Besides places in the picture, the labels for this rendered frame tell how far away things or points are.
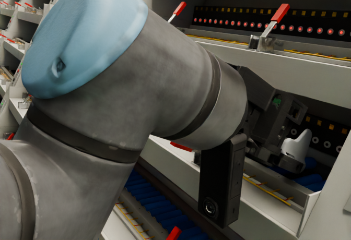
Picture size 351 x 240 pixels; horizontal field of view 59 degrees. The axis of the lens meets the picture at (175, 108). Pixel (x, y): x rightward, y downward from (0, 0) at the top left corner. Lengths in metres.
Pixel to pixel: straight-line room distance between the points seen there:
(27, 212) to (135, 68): 0.10
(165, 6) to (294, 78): 0.54
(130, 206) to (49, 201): 0.48
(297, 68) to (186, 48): 0.23
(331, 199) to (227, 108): 0.16
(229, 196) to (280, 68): 0.19
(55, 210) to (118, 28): 0.11
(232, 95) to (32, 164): 0.16
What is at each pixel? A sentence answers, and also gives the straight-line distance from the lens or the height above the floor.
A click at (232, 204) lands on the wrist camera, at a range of 0.36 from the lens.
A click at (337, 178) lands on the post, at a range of 0.37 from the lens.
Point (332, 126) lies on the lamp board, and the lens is 0.55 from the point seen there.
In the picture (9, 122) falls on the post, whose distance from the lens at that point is 1.54.
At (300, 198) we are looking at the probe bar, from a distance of 0.43.
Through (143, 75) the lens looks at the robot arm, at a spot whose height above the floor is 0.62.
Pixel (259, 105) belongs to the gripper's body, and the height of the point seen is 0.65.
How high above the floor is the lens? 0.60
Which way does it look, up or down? level
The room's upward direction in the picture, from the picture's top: 26 degrees clockwise
